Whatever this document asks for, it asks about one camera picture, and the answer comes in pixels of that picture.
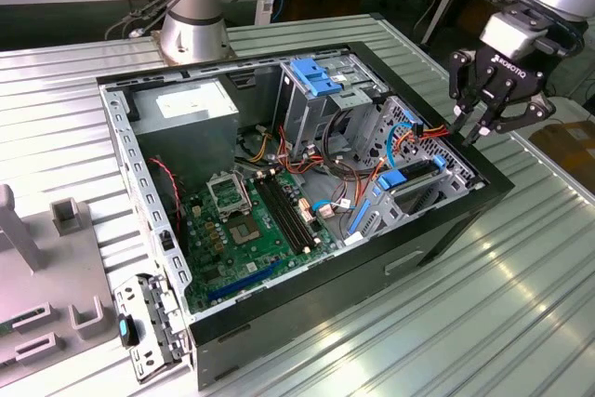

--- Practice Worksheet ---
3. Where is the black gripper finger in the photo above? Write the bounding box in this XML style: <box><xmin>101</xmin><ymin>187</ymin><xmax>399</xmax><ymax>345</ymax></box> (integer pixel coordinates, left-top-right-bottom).
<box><xmin>462</xmin><ymin>91</ymin><xmax>558</xmax><ymax>148</ymax></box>
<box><xmin>445</xmin><ymin>48</ymin><xmax>488</xmax><ymax>137</ymax></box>

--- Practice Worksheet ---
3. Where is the hard disk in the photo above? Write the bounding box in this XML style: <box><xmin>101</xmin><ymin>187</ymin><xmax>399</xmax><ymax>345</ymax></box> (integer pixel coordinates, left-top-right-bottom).
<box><xmin>374</xmin><ymin>157</ymin><xmax>450</xmax><ymax>198</ymax></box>

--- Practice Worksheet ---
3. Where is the silver perforated disk bay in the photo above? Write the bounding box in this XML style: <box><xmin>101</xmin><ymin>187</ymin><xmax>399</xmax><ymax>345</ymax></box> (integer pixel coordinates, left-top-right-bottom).
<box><xmin>341</xmin><ymin>94</ymin><xmax>487</xmax><ymax>247</ymax></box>

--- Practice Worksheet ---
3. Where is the blue plastic cage latch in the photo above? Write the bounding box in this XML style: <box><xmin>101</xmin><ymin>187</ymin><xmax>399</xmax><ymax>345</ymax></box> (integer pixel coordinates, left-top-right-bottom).
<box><xmin>288</xmin><ymin>58</ymin><xmax>346</xmax><ymax>97</ymax></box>

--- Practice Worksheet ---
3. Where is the silver optical drive cage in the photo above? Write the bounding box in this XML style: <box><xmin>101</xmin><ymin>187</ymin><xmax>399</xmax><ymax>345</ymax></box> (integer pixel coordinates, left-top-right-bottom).
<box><xmin>272</xmin><ymin>55</ymin><xmax>390</xmax><ymax>159</ymax></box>

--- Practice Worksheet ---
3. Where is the black RAM slot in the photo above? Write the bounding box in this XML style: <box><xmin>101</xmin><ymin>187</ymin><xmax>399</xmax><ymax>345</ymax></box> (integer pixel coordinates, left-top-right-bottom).
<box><xmin>254</xmin><ymin>177</ymin><xmax>302</xmax><ymax>257</ymax></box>
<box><xmin>274</xmin><ymin>171</ymin><xmax>320</xmax><ymax>245</ymax></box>
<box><xmin>260</xmin><ymin>175</ymin><xmax>308</xmax><ymax>253</ymax></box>
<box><xmin>268</xmin><ymin>173</ymin><xmax>313</xmax><ymax>249</ymax></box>

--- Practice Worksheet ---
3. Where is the CPU socket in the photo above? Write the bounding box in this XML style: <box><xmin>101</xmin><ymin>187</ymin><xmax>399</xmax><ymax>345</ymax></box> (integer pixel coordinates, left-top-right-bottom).
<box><xmin>226</xmin><ymin>214</ymin><xmax>262</xmax><ymax>247</ymax></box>

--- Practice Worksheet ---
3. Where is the green motherboard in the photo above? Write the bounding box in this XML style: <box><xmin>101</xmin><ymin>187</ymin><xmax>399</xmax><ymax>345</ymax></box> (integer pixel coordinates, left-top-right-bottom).
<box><xmin>178</xmin><ymin>168</ymin><xmax>343</xmax><ymax>315</ymax></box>

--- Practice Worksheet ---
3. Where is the grey power supply unit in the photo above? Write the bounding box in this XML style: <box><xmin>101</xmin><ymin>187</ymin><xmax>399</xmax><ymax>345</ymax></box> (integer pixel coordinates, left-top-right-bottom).
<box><xmin>127</xmin><ymin>78</ymin><xmax>241</xmax><ymax>194</ymax></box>

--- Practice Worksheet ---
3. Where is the open black silver PC case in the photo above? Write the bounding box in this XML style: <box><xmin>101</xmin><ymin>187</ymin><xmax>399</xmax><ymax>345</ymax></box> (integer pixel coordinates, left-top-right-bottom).
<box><xmin>95</xmin><ymin>41</ymin><xmax>516</xmax><ymax>391</ymax></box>

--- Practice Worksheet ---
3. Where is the blue expansion slot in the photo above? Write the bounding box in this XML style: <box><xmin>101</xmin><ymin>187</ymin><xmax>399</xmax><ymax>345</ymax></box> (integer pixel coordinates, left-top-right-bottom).
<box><xmin>206</xmin><ymin>259</ymin><xmax>283</xmax><ymax>303</ymax></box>

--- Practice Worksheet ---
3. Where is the black case fan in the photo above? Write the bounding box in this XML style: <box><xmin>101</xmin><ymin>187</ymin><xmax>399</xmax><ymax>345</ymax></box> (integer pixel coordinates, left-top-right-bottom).
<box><xmin>147</xmin><ymin>157</ymin><xmax>190</xmax><ymax>240</ymax></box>

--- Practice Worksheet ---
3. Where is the grey parts rack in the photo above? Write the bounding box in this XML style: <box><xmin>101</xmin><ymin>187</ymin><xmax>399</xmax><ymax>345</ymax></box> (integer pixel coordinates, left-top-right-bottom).
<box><xmin>0</xmin><ymin>182</ymin><xmax>119</xmax><ymax>373</ymax></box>

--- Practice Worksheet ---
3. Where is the green RAM stick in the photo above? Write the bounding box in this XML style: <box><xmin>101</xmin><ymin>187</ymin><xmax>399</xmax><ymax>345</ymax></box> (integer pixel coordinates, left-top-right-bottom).
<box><xmin>0</xmin><ymin>315</ymin><xmax>30</xmax><ymax>337</ymax></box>

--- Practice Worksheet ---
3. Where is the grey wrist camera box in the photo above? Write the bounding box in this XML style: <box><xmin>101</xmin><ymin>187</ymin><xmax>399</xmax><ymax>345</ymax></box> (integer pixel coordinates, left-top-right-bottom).
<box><xmin>478</xmin><ymin>10</ymin><xmax>549</xmax><ymax>61</ymax></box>

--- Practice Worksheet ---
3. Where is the orange red disk power wire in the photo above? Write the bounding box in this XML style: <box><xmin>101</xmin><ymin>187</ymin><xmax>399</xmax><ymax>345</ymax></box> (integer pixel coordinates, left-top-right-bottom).
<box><xmin>362</xmin><ymin>123</ymin><xmax>460</xmax><ymax>187</ymax></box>

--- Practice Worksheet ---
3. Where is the pale blue data wire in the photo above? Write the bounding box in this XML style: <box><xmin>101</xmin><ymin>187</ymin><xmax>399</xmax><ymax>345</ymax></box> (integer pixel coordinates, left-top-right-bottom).
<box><xmin>310</xmin><ymin>199</ymin><xmax>355</xmax><ymax>220</ymax></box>
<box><xmin>380</xmin><ymin>121</ymin><xmax>417</xmax><ymax>173</ymax></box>

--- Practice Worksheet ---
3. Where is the black cable loop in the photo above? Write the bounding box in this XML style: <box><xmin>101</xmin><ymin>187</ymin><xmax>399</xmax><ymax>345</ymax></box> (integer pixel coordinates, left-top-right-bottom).
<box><xmin>324</xmin><ymin>108</ymin><xmax>374</xmax><ymax>171</ymax></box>

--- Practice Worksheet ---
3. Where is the blue plastic bay rail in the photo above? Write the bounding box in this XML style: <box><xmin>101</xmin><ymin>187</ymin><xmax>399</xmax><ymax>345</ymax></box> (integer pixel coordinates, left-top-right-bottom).
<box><xmin>348</xmin><ymin>199</ymin><xmax>374</xmax><ymax>236</ymax></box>

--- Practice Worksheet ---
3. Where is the red orange wire bundle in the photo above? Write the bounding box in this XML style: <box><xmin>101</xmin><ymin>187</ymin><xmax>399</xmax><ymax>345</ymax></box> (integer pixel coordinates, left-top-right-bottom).
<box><xmin>276</xmin><ymin>124</ymin><xmax>327</xmax><ymax>179</ymax></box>

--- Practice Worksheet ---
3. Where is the yellow black wire bundle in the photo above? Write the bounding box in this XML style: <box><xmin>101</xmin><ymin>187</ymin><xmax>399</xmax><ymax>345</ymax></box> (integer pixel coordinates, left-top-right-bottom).
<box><xmin>234</xmin><ymin>129</ymin><xmax>281</xmax><ymax>165</ymax></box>

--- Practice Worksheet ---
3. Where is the metal socket cover frame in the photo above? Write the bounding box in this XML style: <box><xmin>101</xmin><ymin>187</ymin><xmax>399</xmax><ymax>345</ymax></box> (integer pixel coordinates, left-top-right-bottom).
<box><xmin>206</xmin><ymin>172</ymin><xmax>253</xmax><ymax>220</ymax></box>

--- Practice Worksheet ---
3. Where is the brown square base plate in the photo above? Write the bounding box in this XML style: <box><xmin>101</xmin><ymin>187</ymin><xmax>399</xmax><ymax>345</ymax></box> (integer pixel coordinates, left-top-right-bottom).
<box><xmin>149</xmin><ymin>30</ymin><xmax>233</xmax><ymax>68</ymax></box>

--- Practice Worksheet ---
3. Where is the red black twisted fan wire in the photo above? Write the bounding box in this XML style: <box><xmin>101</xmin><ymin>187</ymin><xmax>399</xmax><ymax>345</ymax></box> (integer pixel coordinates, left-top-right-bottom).
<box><xmin>147</xmin><ymin>157</ymin><xmax>183</xmax><ymax>235</ymax></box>

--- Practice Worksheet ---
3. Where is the black blue bracket latch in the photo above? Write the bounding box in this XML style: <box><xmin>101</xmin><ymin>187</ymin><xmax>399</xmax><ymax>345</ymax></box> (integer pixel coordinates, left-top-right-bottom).
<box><xmin>116</xmin><ymin>313</ymin><xmax>140</xmax><ymax>348</ymax></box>

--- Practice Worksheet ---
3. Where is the silver expansion slot bracket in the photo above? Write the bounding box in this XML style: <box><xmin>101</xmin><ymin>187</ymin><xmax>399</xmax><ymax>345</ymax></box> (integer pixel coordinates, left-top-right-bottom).
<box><xmin>112</xmin><ymin>273</ymin><xmax>194</xmax><ymax>384</ymax></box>

